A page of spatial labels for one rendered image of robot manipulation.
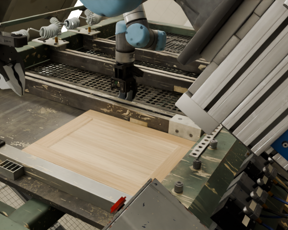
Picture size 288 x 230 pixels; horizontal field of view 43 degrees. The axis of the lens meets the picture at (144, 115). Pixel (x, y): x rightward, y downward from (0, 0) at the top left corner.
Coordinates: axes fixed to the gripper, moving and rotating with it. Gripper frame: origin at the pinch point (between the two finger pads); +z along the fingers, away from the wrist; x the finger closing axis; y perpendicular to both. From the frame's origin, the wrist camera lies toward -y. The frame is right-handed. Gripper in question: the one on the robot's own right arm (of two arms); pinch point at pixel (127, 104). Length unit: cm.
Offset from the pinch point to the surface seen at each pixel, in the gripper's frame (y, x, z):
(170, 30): -131, -44, 2
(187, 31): -131, -30, 1
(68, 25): -45, -69, -15
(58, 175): 55, 11, -2
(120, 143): 27.0, 14.4, 0.5
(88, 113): 15.2, -8.9, 0.3
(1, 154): 56, -11, -2
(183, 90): -28.6, 12.9, 0.7
